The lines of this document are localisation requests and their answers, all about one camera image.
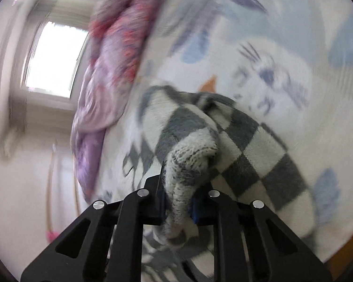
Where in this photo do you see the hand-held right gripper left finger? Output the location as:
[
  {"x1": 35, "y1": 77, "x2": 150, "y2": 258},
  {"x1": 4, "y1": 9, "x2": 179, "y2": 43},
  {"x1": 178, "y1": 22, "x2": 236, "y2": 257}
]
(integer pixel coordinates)
[{"x1": 20, "y1": 174, "x2": 168, "y2": 282}]

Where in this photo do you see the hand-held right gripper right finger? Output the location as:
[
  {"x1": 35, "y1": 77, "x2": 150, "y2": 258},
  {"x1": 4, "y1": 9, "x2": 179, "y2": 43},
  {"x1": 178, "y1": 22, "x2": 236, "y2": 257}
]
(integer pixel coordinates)
[{"x1": 191, "y1": 190, "x2": 333, "y2": 282}]

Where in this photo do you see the grey white checkered sweater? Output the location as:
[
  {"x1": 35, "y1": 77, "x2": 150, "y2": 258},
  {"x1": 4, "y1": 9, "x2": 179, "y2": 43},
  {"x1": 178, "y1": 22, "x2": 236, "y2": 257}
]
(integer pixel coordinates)
[{"x1": 122, "y1": 86, "x2": 318, "y2": 282}]

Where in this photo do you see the purple floral quilt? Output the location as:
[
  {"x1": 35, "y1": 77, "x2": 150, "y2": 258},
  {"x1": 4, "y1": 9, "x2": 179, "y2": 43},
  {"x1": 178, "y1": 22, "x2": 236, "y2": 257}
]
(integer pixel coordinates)
[{"x1": 71, "y1": 0, "x2": 168, "y2": 203}]

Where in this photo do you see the white printed bed sheet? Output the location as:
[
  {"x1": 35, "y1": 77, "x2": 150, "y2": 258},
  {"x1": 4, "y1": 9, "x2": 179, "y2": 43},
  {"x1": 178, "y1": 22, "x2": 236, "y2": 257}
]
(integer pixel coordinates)
[{"x1": 85, "y1": 0, "x2": 353, "y2": 282}]

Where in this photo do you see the window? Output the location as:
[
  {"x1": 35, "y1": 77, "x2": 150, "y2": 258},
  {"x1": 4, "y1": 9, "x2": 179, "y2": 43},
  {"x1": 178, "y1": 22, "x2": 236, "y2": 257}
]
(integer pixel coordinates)
[{"x1": 23, "y1": 20, "x2": 90, "y2": 99}]

